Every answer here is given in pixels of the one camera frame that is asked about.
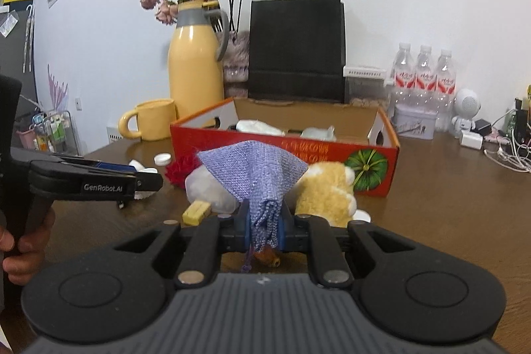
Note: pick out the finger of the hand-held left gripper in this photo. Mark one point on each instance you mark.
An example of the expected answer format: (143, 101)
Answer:
(103, 186)
(112, 165)

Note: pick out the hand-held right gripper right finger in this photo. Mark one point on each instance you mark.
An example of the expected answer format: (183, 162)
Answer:
(286, 227)

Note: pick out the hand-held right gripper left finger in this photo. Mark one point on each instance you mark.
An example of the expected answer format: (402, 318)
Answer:
(244, 225)

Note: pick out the white round jar lid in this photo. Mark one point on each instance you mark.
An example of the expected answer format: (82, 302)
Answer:
(146, 170)

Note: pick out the white and orange plush cat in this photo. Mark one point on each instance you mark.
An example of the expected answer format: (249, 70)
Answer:
(327, 192)

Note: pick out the white fluffy cloth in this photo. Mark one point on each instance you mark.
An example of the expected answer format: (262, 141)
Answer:
(203, 188)

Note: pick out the purple woven pouch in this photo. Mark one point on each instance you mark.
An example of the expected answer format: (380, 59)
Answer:
(253, 167)

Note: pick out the red rose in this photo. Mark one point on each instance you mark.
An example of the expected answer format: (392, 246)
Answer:
(180, 169)

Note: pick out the red cardboard box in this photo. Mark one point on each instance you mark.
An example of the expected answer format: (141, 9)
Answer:
(186, 142)

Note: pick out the iridescent plastic wrap bundle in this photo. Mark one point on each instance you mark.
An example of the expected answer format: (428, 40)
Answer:
(259, 127)

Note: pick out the person's left hand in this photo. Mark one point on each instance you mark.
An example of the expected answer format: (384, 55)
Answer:
(31, 258)

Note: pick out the yellow soap bar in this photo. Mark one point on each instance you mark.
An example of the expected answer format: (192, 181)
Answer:
(196, 213)

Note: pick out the white bottle cap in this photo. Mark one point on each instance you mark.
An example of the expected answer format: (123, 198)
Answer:
(162, 159)

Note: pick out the yellow ceramic mug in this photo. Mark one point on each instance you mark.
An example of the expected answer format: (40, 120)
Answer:
(155, 121)

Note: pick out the small white lid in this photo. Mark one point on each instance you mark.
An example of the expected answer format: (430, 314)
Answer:
(361, 215)

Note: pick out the dark cabinet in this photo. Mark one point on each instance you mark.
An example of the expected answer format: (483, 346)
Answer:
(14, 47)

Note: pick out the yellow thermos jug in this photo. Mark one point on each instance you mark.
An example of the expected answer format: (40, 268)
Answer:
(195, 68)

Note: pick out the clear plastic container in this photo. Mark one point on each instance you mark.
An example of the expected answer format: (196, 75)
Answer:
(367, 90)

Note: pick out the silver tin box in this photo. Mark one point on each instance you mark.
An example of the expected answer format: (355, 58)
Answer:
(415, 124)

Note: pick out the black paper bag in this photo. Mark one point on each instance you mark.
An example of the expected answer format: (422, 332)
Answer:
(296, 43)

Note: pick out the clear water bottle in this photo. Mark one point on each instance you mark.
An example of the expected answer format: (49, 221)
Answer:
(424, 78)
(403, 76)
(445, 82)

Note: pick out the white charger adapter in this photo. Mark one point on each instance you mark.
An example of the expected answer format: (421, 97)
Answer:
(471, 140)

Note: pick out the white robot toy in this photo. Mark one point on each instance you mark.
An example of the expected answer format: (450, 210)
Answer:
(466, 105)

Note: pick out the black power adapter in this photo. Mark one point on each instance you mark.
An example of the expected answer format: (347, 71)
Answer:
(483, 126)

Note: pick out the green circuit board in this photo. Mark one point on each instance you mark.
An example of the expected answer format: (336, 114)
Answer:
(512, 119)

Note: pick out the white network switch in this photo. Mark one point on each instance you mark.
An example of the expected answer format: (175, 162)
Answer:
(365, 72)

